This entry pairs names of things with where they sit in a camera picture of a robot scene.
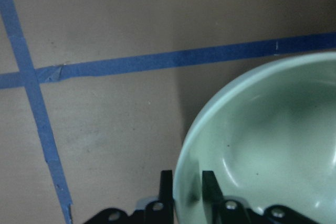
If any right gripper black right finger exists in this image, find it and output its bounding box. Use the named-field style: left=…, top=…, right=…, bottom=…
left=202, top=170, right=224, bottom=206

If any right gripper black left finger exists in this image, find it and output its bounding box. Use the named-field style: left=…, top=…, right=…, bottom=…
left=159, top=170, right=174, bottom=208

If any green bowl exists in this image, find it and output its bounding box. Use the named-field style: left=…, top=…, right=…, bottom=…
left=173, top=52, right=335, bottom=223

